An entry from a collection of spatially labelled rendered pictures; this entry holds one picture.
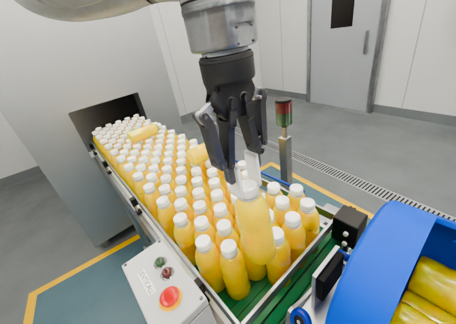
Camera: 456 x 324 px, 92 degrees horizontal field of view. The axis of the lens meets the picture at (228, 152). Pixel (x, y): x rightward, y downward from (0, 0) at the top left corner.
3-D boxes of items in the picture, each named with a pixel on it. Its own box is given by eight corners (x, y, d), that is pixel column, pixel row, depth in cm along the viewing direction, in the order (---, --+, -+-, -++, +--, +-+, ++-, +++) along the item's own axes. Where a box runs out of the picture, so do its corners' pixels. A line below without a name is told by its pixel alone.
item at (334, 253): (319, 315, 50) (322, 283, 44) (310, 307, 51) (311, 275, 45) (341, 283, 55) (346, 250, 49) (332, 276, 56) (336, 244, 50)
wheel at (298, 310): (311, 321, 44) (315, 318, 45) (292, 303, 47) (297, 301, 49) (304, 341, 44) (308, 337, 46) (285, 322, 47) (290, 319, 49)
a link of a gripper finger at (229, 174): (232, 156, 35) (217, 165, 33) (236, 182, 37) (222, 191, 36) (226, 153, 36) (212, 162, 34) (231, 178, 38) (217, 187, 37)
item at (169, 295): (166, 314, 39) (164, 310, 38) (157, 298, 42) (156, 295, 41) (183, 298, 41) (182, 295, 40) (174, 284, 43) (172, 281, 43)
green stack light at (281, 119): (286, 128, 84) (285, 115, 81) (272, 124, 88) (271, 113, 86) (296, 121, 87) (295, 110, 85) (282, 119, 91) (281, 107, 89)
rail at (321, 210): (334, 222, 68) (335, 214, 67) (144, 125, 183) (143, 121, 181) (336, 220, 68) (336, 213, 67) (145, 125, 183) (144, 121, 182)
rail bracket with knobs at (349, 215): (350, 258, 63) (354, 233, 58) (326, 243, 68) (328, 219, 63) (365, 236, 68) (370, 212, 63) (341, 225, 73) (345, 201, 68)
